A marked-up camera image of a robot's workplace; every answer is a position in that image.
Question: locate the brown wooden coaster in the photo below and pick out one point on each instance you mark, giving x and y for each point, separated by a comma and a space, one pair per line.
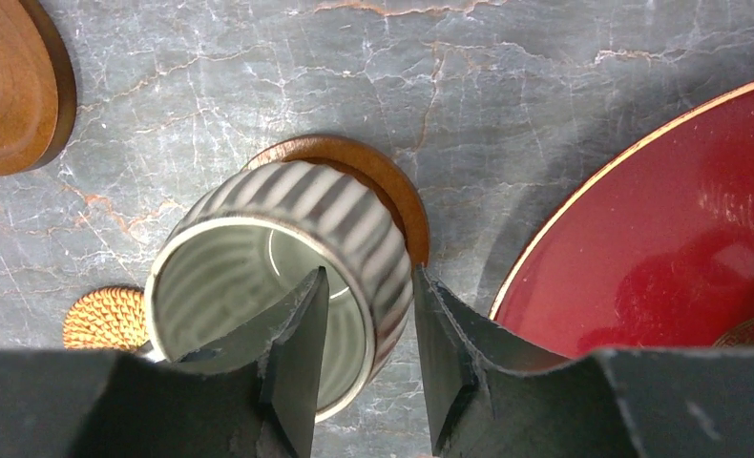
37, 88
373, 169

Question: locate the brown wooden coaster back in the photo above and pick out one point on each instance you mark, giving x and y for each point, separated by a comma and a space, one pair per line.
37, 88

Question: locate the red round tray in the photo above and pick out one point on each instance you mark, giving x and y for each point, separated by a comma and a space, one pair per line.
656, 249

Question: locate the woven light brown coaster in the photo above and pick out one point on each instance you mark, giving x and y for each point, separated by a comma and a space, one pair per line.
110, 317

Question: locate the grey ribbed mug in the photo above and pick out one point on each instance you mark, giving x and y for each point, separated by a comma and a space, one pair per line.
245, 244

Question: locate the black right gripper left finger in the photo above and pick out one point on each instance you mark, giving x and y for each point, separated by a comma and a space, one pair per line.
261, 381

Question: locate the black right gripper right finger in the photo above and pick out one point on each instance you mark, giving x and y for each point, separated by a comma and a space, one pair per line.
469, 364

